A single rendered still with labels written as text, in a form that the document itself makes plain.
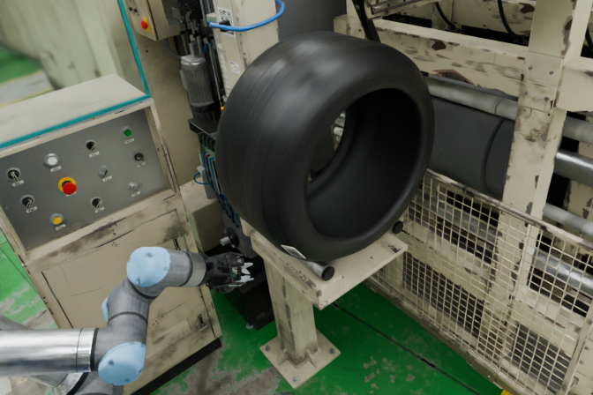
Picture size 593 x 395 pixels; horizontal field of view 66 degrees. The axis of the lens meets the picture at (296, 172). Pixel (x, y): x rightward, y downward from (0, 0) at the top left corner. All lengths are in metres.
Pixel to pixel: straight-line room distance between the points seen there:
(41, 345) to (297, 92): 0.67
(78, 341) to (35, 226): 0.81
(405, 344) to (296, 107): 1.52
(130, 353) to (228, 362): 1.41
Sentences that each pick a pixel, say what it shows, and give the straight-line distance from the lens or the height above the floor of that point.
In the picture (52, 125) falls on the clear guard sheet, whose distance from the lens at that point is 1.54.
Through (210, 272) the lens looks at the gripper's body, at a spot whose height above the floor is 1.13.
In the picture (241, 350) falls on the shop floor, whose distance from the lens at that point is 2.31.
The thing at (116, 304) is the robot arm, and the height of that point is 1.16.
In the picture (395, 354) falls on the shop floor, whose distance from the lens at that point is 2.24.
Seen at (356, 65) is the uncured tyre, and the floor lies 1.46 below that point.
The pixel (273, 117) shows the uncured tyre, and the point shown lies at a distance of 0.99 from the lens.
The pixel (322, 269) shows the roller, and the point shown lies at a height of 0.92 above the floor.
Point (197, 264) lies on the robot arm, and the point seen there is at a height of 1.16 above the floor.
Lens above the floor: 1.82
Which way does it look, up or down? 32 degrees down
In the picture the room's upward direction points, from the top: 7 degrees counter-clockwise
